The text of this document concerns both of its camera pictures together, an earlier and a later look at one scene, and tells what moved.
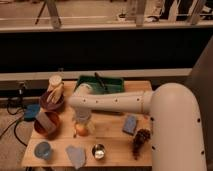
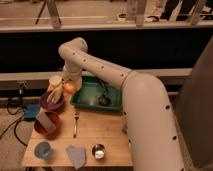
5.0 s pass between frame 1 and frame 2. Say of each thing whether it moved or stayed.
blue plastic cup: stayed
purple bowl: stayed
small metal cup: stayed
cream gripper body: moved
